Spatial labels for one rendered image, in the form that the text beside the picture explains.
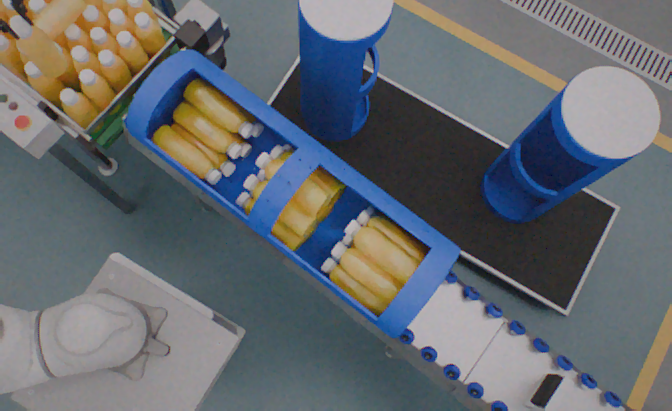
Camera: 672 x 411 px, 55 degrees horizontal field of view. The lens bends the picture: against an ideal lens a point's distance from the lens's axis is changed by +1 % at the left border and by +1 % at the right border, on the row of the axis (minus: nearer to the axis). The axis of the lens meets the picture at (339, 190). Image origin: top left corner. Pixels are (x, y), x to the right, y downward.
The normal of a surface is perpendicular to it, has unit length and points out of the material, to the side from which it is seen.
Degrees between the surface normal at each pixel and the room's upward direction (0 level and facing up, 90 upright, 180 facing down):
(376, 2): 0
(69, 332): 11
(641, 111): 0
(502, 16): 0
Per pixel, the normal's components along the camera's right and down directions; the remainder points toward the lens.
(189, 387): 0.04, -0.25
